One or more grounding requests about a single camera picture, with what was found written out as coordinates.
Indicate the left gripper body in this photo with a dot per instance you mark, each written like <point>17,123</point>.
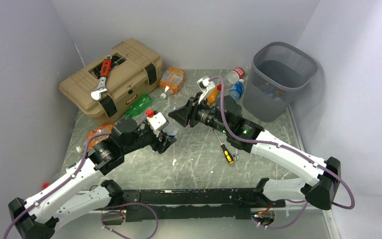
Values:
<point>144,137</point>

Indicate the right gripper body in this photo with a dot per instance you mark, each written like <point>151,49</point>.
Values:
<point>203,113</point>

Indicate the blue pepsi bottle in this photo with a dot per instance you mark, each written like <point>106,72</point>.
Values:
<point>170,129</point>

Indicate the orange juice bottle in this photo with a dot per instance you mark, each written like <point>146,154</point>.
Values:
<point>212,96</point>

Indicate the large orange label bottle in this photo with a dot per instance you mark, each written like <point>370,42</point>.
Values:
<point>171,82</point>

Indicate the blue label water bottle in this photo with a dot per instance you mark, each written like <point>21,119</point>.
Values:
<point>237,90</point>

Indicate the clear bottle blue label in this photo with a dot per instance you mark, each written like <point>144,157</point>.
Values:
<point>274,92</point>

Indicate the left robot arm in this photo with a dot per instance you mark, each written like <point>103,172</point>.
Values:
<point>41,215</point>

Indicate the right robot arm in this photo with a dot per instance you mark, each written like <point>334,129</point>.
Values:
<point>317,178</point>

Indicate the grey mesh waste bin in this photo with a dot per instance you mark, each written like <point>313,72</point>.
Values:
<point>279,72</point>

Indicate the crushed orange label bottle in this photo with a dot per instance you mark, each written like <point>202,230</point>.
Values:
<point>87,143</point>

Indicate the green plastic bottle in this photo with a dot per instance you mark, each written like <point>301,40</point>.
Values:
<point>139,106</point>

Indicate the yellow black screwdriver left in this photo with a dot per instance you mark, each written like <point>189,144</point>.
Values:
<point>226,153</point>

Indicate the clear bottle red cap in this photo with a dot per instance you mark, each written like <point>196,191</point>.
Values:
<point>231,78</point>

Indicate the silver open-end wrench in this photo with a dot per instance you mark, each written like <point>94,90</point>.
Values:
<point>235,155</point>

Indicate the tan plastic toolbox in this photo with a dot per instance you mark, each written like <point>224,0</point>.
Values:
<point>135,71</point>

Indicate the red adjustable wrench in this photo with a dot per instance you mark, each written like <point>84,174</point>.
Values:
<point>101,89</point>

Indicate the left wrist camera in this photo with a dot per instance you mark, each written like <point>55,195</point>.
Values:
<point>156,120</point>

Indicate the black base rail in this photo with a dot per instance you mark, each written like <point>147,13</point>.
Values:
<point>145,204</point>

